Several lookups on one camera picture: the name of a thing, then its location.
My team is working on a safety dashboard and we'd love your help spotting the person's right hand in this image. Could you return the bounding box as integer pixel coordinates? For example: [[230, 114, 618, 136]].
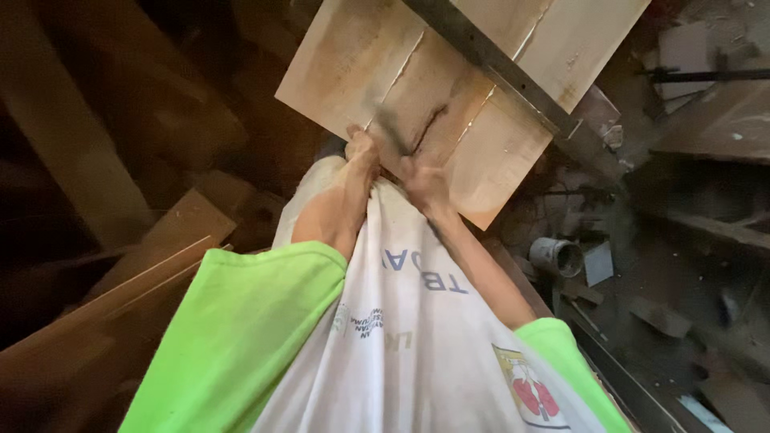
[[397, 155, 458, 221]]

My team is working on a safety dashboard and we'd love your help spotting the pale grey board piece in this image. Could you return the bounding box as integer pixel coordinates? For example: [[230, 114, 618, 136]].
[[657, 20, 715, 101]]

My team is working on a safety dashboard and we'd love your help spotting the grey sheet scrap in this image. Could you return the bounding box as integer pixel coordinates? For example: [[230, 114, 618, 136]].
[[583, 241, 615, 288]]

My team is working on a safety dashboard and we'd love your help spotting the person's left hand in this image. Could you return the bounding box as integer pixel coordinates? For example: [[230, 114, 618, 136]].
[[344, 124, 383, 182]]

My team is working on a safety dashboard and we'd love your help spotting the white shirt with green sleeves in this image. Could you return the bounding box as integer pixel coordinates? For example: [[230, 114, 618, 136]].
[[118, 155, 634, 433]]

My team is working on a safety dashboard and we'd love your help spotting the dusty brown wooden board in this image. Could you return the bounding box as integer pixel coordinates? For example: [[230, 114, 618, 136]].
[[651, 78, 770, 167]]

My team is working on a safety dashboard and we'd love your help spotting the small wooden block scrap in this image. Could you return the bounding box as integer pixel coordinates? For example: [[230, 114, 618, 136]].
[[628, 297, 693, 339]]

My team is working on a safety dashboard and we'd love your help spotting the long dark metal rail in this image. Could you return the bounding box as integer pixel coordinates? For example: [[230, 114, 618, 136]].
[[558, 304, 683, 433]]

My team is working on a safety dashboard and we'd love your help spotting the thick wooden beam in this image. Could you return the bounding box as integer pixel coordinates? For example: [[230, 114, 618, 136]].
[[0, 0, 154, 250]]

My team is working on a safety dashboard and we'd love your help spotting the dark metal bar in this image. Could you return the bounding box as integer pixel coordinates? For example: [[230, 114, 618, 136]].
[[402, 0, 581, 138]]

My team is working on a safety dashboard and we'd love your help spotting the grey metal can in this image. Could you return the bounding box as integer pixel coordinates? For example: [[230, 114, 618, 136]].
[[529, 236, 585, 279]]

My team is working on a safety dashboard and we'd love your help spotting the light wooden plank panel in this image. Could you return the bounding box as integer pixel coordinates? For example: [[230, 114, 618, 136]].
[[275, 0, 652, 232]]

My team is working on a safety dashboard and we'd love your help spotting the narrow wooden slat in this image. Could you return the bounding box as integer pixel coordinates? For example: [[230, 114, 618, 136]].
[[638, 206, 770, 251]]

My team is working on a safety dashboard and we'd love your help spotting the stack of brown wooden boards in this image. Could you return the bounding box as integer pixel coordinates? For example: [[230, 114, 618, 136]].
[[0, 188, 238, 433]]

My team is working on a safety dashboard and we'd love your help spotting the dark metal hand tool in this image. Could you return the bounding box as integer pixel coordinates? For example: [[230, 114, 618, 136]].
[[367, 96, 417, 158]]

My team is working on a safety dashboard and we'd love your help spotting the thin black rod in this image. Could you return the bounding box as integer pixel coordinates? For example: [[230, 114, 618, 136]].
[[636, 67, 770, 84]]

